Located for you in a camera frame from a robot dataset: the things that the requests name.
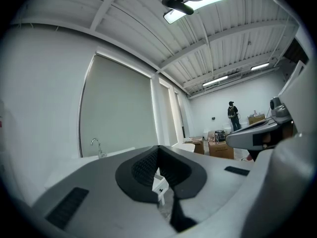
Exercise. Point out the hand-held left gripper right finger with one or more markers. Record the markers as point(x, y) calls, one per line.
point(218, 180)

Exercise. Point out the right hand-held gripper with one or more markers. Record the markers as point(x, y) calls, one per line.
point(280, 110)

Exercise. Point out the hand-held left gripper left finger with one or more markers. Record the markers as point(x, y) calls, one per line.
point(104, 182)

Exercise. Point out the white drawer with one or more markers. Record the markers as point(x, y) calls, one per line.
point(160, 183)

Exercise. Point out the black electronic device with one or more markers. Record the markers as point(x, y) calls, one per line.
point(220, 136)

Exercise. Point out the large cardboard box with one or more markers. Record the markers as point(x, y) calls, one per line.
point(220, 150)

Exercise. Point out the small cardboard box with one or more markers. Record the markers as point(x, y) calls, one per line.
point(256, 120)

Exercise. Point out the chrome faucet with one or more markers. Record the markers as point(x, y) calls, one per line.
point(99, 149)

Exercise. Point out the flat cardboard box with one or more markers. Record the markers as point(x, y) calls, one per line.
point(198, 148)

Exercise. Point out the linear ceiling light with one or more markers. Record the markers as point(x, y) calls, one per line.
point(215, 80)
point(260, 66)

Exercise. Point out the wide grey roller blind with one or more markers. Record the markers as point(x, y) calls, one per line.
point(116, 108)

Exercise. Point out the narrow grey roller blind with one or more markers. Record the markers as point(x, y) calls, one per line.
point(168, 113)

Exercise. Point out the black head-worn camera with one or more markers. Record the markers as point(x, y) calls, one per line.
point(177, 5)

